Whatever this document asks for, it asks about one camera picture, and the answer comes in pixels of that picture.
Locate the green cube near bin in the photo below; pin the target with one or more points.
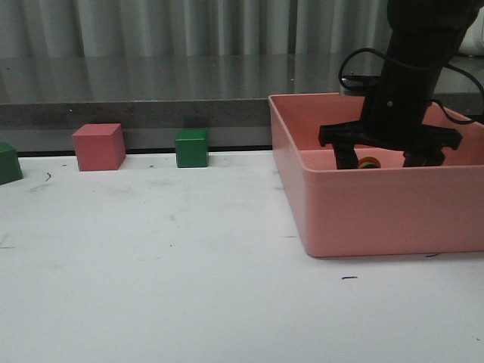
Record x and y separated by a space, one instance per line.
191 148

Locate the pink plastic bin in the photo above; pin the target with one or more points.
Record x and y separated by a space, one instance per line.
367 212

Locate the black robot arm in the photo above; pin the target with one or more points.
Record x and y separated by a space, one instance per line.
426 35

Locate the green cube far left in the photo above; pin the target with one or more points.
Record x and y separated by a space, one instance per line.
10 170

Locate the pink cube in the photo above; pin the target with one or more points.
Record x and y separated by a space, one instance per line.
99 147

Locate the yellow push button switch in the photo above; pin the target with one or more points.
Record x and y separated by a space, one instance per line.
369 163

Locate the grey counter ledge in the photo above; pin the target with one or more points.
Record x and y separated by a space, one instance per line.
163 92

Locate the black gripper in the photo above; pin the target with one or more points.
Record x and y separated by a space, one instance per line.
392 118

